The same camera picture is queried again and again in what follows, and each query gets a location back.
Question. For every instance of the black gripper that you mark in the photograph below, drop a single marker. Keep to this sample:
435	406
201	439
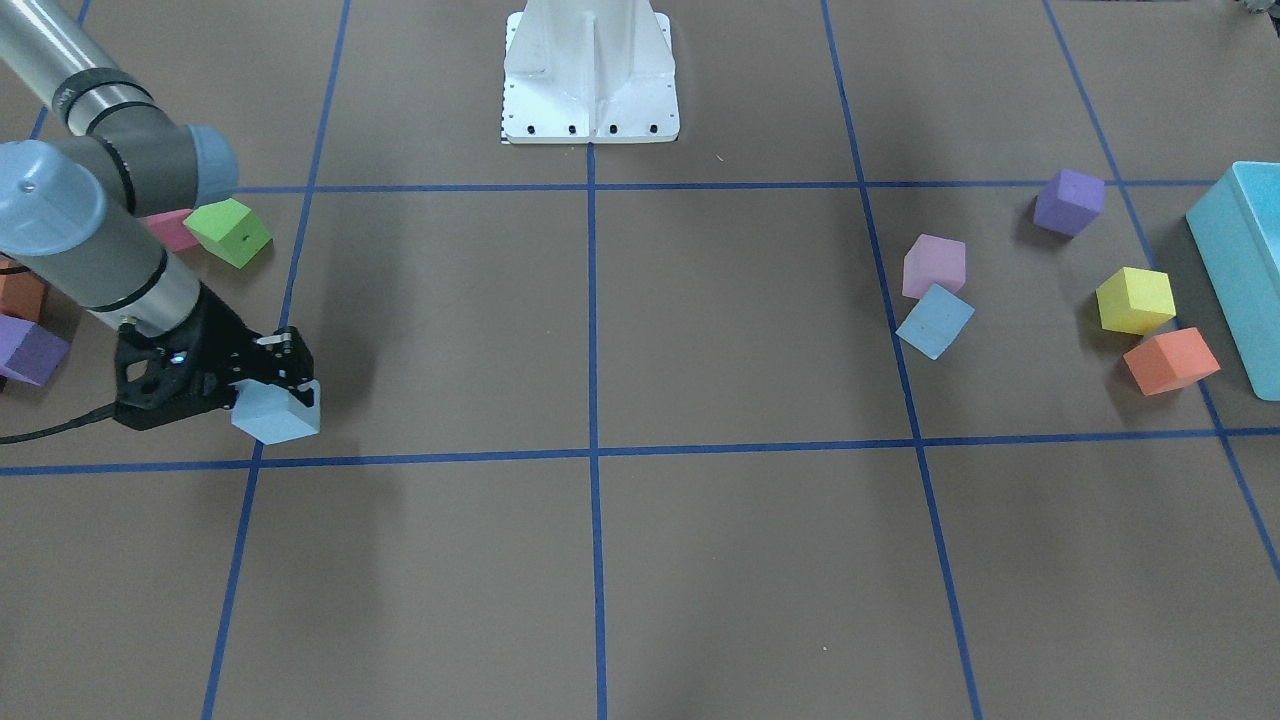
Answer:
228	339

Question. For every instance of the light blue foam block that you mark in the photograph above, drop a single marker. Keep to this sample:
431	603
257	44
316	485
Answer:
272	415
935	322

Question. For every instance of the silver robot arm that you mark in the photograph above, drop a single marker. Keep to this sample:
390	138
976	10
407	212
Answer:
83	213

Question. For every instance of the green foam block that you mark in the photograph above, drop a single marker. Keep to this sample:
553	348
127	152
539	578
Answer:
230	231

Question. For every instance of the pink foam block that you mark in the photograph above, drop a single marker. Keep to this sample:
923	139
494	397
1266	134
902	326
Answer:
171	229
933	260

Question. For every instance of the purple foam block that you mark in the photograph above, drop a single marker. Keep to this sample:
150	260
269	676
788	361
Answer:
29	353
1069	202

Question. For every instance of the orange foam block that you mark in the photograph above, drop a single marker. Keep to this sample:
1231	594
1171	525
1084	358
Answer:
1171	360
23	294

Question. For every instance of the yellow foam block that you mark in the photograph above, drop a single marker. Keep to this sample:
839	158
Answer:
1135	301

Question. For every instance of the cyan plastic bin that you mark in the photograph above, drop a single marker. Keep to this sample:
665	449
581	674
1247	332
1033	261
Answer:
1235	225

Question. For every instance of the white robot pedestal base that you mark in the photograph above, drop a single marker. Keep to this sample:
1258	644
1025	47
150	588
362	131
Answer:
589	72

